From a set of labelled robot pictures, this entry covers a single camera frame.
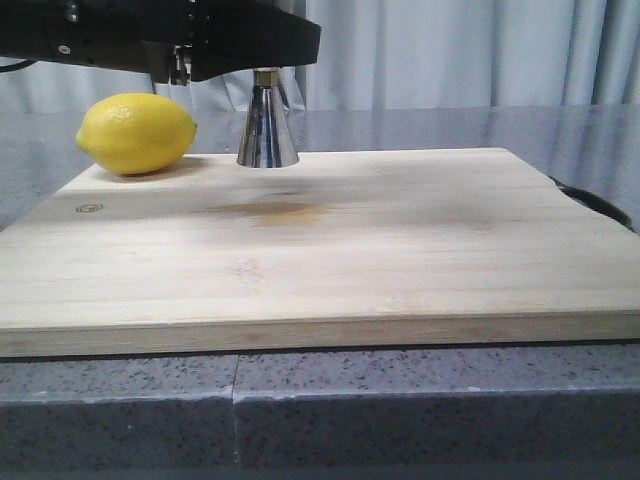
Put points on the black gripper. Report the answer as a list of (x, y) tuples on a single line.
[(153, 37)]

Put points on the steel double jigger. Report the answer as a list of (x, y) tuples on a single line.
[(266, 142)]

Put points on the yellow lemon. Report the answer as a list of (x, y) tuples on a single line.
[(136, 133)]

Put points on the grey curtain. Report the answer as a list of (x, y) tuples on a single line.
[(384, 55)]

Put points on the light wooden cutting board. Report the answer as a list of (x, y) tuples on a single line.
[(342, 249)]

